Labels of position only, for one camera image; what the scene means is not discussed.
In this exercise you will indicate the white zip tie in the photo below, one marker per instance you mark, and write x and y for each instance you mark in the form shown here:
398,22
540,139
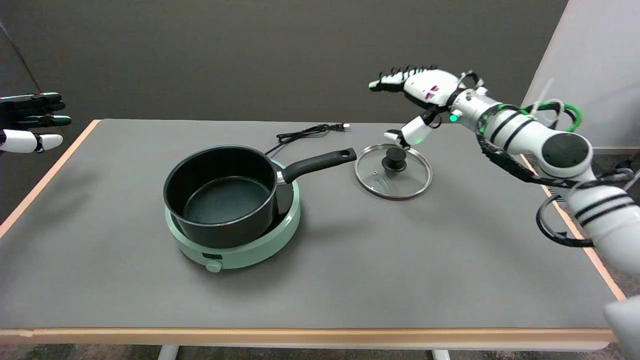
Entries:
542,97

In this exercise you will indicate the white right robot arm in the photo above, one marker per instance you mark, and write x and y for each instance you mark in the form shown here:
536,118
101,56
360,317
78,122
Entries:
525,132

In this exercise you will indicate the glass pot lid black knob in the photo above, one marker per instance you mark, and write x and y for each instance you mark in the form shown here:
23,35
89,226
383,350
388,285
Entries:
400,184

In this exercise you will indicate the white table leg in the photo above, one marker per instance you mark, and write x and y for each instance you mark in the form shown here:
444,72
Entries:
441,355
168,353

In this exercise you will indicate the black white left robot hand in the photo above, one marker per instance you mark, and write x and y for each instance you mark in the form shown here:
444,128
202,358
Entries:
20,141

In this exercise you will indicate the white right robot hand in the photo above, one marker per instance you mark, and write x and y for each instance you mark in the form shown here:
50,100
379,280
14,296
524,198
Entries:
430,85

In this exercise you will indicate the grey table mat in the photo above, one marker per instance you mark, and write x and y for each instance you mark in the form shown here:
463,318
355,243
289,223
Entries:
350,275

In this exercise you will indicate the green induction cooker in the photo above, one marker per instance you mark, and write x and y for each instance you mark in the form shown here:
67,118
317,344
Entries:
250,252

